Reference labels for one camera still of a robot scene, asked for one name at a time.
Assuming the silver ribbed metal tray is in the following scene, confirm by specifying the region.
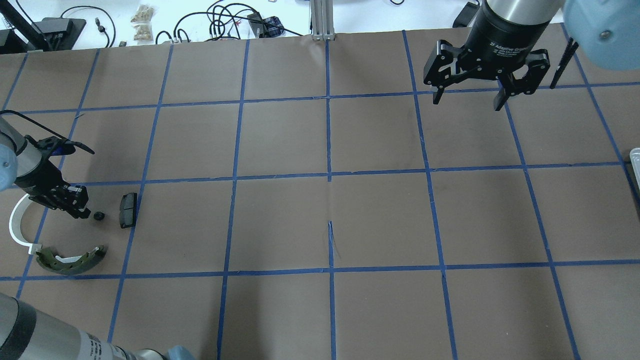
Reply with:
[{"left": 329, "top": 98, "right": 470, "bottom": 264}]
[{"left": 629, "top": 147, "right": 640, "bottom": 180}]

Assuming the grey brake pad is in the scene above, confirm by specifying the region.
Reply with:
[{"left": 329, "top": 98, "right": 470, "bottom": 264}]
[{"left": 119, "top": 192, "right": 138, "bottom": 229}]

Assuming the aluminium frame post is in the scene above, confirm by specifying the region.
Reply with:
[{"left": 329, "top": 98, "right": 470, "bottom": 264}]
[{"left": 309, "top": 0, "right": 336, "bottom": 41}]

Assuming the white curved plastic bracket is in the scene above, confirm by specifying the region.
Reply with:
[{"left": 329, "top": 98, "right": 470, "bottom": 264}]
[{"left": 8, "top": 194, "right": 42, "bottom": 255}]

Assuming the black power adapter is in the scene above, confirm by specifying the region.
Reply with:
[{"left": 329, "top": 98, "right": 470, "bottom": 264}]
[{"left": 452, "top": 0, "right": 482, "bottom": 28}]

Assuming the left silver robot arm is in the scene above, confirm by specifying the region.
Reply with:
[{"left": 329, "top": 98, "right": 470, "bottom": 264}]
[{"left": 0, "top": 118, "right": 194, "bottom": 360}]

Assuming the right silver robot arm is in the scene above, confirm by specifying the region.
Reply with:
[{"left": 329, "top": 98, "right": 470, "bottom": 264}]
[{"left": 423, "top": 0, "right": 640, "bottom": 111}]

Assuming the black tangled cable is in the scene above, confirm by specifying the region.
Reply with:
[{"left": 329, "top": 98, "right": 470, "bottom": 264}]
[{"left": 155, "top": 0, "right": 306, "bottom": 45}]

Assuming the bag of small parts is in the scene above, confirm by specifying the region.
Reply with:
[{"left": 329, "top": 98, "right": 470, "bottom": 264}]
[{"left": 130, "top": 4, "right": 155, "bottom": 43}]

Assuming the olive green brake shoe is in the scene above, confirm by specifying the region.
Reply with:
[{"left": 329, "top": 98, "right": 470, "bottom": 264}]
[{"left": 35, "top": 245, "right": 106, "bottom": 276}]

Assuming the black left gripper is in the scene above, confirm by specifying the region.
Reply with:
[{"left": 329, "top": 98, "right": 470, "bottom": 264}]
[{"left": 14, "top": 160, "right": 90, "bottom": 219}]

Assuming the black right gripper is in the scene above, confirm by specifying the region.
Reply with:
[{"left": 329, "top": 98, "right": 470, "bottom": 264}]
[{"left": 423, "top": 10, "right": 550, "bottom": 112}]

